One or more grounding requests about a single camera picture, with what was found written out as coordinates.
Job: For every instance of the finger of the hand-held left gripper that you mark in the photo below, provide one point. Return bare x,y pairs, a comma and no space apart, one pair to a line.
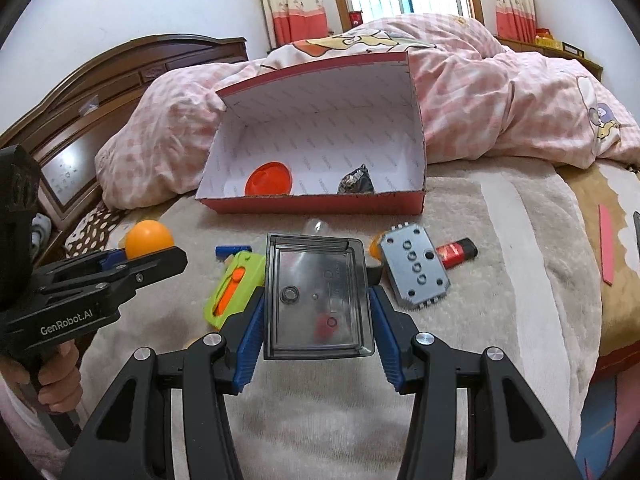
150,265
112,258

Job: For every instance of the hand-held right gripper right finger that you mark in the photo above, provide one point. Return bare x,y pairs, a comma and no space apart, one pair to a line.
387,347

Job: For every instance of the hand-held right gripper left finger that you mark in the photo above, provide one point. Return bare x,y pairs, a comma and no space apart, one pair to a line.
247,347

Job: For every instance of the plain orange ball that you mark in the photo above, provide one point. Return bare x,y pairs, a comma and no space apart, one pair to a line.
149,240

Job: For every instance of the green and orange toy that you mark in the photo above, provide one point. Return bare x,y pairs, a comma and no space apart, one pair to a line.
240,275

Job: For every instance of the black transparent plastic tray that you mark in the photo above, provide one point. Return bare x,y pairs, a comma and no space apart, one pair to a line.
310,285

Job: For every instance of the clear plastic bottle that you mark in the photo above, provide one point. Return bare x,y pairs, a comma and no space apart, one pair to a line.
317,227

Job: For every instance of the red cardboard box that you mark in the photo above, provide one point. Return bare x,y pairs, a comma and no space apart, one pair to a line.
320,125

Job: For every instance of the person's left forearm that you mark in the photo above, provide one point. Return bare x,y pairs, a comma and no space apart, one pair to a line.
25,435

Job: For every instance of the person's left hand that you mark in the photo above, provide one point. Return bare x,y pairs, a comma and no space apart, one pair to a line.
60,375

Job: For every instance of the brown polka-dot pillow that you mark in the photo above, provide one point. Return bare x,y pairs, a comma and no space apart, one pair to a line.
92,227

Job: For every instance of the grey cloth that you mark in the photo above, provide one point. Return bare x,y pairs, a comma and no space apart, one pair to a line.
41,232

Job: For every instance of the grey studded plate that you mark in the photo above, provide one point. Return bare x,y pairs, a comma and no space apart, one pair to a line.
412,265

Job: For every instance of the orange translucent ball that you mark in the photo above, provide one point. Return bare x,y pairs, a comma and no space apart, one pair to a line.
375,251

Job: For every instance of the red and black lighter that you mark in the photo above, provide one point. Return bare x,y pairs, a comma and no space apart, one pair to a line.
455,254

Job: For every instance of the beige fleece blanket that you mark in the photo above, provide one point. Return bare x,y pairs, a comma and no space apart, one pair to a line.
500,310

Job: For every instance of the orange plastic lid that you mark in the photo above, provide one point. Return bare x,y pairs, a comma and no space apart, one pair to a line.
267,179

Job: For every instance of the wooden headboard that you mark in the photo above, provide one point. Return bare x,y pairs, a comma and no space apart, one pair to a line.
100,90

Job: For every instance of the dark crumpled packet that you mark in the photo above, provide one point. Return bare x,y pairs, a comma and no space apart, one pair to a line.
356,181

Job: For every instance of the printed bed sheet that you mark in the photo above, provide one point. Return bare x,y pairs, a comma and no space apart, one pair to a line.
615,340

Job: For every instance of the red flat strip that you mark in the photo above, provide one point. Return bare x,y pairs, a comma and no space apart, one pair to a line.
608,245

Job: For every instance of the pink checked quilt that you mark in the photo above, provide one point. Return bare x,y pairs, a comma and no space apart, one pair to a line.
475,105

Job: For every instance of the patterned curtain with red hem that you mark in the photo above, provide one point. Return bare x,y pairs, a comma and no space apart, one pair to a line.
295,5
515,0

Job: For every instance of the small red box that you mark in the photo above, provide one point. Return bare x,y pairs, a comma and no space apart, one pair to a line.
355,19

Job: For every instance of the wooden side desk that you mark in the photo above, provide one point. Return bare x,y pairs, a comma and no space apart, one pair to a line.
560,52

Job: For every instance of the yellow toy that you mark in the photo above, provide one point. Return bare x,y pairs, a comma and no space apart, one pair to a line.
544,36

